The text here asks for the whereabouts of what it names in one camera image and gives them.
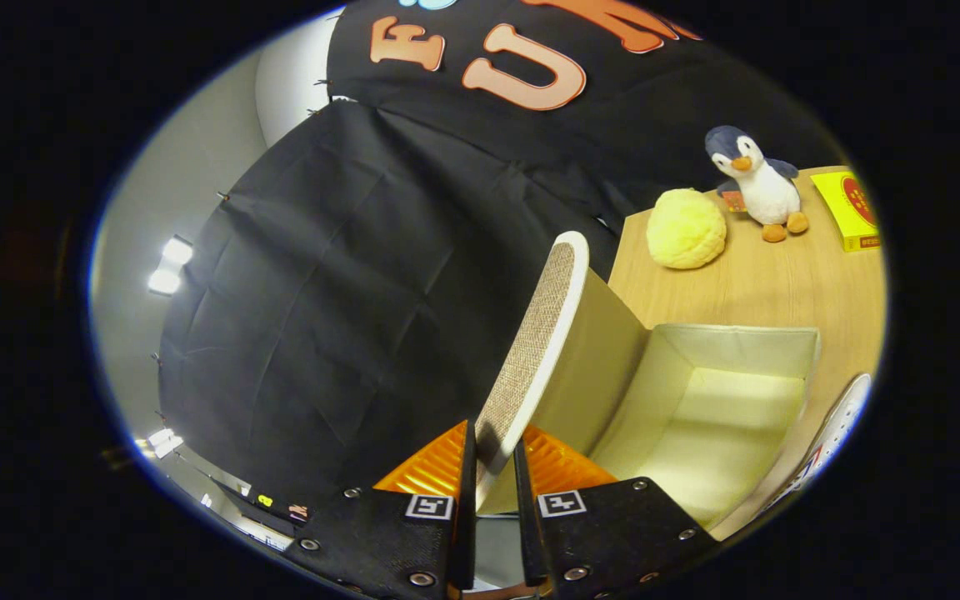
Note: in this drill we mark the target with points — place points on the beige fabric storage box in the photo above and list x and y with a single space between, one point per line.
697 433

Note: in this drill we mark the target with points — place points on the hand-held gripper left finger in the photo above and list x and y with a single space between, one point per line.
467 500

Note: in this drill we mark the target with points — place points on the white canvas shoe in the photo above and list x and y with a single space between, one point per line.
834 433

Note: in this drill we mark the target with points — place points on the yellow round plush toy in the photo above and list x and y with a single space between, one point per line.
687 229

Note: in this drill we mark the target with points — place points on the penguin plush toy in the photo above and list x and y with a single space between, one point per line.
767 196

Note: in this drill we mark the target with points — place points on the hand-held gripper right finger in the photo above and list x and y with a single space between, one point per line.
523 508

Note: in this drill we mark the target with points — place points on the ceiling light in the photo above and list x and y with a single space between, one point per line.
170 267
165 442

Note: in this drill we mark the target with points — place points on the yellow book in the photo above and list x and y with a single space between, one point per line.
851 208

